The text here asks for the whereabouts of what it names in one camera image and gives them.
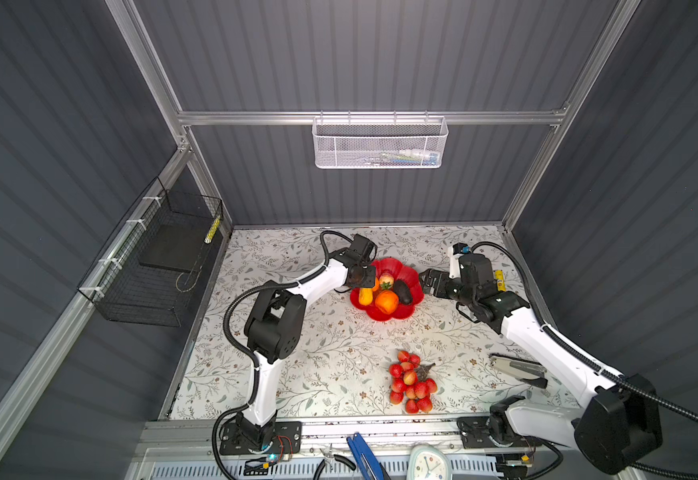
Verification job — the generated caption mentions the fake strawberry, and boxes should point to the fake strawberry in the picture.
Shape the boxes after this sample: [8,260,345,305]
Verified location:
[379,273,395,290]

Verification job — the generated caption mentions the yellow fake squash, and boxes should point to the yellow fake squash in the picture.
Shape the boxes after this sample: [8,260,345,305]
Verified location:
[358,288,374,307]

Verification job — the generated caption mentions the large fake orange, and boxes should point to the large fake orange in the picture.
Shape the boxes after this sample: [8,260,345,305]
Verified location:
[374,290,399,315]

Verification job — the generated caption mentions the dark fake avocado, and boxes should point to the dark fake avocado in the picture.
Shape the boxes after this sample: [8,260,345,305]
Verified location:
[392,279,413,305]

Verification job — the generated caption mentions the red fake grape bunch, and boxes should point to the red fake grape bunch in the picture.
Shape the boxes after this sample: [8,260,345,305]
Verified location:
[388,350,439,415]

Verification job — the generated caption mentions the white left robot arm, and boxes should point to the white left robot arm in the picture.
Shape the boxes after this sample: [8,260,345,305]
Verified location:
[222,230,377,451]

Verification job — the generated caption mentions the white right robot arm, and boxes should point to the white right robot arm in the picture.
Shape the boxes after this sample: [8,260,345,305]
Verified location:
[419,245,663,474]

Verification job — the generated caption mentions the red flower-shaped fruit bowl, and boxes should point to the red flower-shaped fruit bowl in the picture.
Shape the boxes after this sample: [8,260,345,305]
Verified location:
[350,257,424,322]

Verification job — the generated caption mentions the yellow glue stick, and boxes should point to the yellow glue stick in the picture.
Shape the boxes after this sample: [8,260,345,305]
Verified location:
[494,270,507,291]

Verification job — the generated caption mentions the grey stapler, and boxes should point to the grey stapler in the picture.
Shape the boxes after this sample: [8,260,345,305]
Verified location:
[489,353,548,389]

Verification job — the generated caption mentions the yellow marker in side basket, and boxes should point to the yellow marker in side basket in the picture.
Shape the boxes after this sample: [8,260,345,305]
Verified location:
[204,216,221,244]

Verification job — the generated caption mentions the white alarm clock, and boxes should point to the white alarm clock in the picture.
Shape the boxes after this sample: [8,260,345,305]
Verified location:
[406,445,453,480]

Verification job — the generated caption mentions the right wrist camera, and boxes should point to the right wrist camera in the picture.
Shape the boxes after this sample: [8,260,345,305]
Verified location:
[448,242,470,280]

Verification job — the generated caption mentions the white wire wall basket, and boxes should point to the white wire wall basket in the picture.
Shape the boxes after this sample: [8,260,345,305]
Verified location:
[311,115,449,170]

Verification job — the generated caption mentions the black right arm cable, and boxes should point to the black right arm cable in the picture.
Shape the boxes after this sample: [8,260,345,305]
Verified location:
[471,241,698,480]

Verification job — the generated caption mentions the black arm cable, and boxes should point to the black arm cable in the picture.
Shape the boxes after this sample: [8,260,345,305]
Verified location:
[210,229,356,480]
[471,241,698,480]

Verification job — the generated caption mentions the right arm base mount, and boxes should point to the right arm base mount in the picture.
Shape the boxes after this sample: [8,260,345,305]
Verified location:
[456,395,541,449]

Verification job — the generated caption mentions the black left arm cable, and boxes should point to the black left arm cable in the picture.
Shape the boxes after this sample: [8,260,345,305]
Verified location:
[210,229,356,480]

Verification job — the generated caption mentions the blue handled tool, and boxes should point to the blue handled tool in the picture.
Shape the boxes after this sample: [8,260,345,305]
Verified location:
[346,432,390,480]

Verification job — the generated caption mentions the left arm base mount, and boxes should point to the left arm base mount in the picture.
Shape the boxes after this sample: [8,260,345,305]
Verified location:
[218,413,303,455]

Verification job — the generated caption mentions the black wire side basket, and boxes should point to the black wire side basket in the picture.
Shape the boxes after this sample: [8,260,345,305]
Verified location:
[78,181,224,328]

